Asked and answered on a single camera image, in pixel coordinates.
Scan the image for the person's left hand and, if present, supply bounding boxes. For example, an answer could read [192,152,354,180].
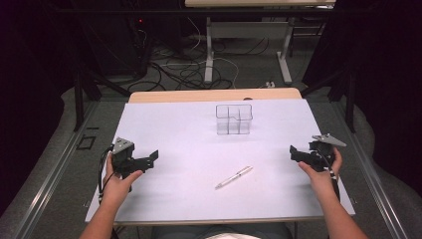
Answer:
[103,153,144,207]

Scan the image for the tangle of floor cables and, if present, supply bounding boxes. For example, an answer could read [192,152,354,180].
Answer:
[127,16,271,93]

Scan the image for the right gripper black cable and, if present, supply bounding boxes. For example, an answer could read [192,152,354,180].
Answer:
[316,149,342,203]

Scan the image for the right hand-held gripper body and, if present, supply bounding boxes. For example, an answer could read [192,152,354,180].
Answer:
[300,132,347,173]

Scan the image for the white-legged desk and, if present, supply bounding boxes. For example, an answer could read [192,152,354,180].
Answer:
[184,0,336,85]

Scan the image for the silver pen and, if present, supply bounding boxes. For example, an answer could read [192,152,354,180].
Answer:
[214,165,254,190]

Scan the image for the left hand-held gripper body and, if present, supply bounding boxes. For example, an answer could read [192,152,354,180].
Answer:
[110,136,155,180]

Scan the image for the black metal stand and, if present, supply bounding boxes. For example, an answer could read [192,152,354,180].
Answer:
[300,68,357,133]
[73,66,132,132]

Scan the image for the person's right hand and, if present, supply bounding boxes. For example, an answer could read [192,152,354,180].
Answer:
[298,147,343,200]

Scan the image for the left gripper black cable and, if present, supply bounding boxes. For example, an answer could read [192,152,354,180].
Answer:
[98,144,115,205]

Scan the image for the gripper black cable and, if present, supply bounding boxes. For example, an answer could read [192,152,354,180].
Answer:
[98,144,115,205]
[316,149,342,203]

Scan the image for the clear plastic divided organizer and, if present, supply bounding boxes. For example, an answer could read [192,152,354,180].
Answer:
[215,104,254,135]

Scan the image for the white paper sheet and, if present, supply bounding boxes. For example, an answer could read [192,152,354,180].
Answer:
[85,98,356,223]

